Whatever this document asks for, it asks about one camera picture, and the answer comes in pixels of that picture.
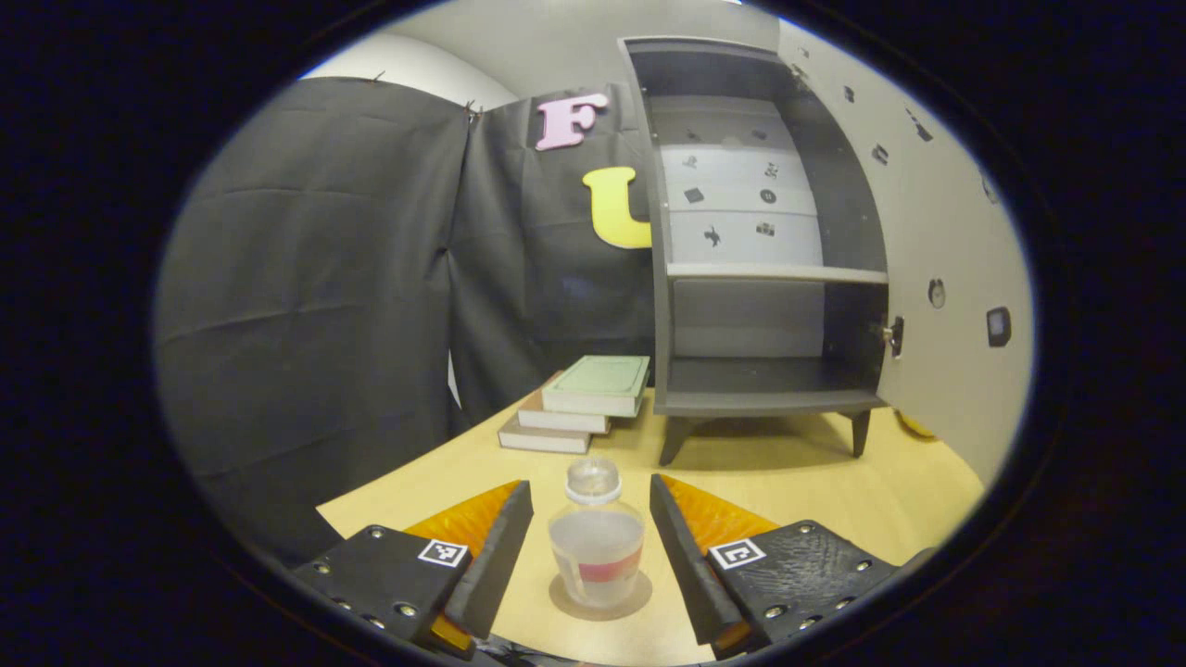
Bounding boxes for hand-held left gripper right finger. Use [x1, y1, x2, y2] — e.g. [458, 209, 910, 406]
[649, 476, 900, 661]

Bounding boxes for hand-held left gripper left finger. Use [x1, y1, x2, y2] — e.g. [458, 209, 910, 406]
[289, 482, 536, 663]

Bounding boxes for round brown coaster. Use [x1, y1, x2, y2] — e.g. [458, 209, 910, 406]
[549, 570, 653, 622]

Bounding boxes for clear plastic bottle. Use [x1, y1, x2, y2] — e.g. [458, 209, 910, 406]
[549, 457, 646, 610]

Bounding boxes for grey cabinet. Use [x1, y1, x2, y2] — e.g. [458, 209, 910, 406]
[619, 37, 895, 467]

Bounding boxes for grey cabinet door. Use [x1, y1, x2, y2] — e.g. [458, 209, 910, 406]
[776, 19, 1034, 487]

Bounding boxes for grey cabinet shelf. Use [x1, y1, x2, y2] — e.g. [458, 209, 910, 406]
[665, 262, 889, 284]

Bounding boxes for brown thick book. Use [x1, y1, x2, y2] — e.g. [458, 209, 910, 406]
[498, 412, 594, 455]

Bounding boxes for brown thin book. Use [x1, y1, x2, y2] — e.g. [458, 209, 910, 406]
[517, 371, 612, 434]

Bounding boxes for green book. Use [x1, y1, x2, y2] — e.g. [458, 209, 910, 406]
[542, 355, 651, 418]

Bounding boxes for black backdrop cloth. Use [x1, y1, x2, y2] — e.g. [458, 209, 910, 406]
[153, 77, 668, 566]

